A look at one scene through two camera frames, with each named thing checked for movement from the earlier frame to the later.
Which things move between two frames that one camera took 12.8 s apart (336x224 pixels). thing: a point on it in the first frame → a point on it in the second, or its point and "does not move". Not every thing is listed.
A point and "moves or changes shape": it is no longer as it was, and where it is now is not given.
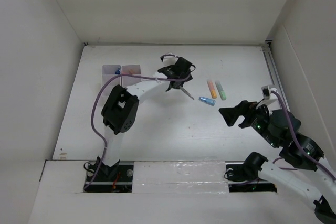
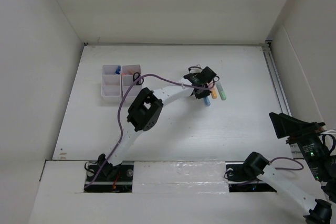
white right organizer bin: [134, 70] does not move
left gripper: [185, 77] → [205, 93]
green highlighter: [220, 90] does not move
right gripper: [244, 107] → [297, 129]
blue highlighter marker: [207, 100] moves or changes shape
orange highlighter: [212, 88] does not move
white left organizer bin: [108, 71] does not move
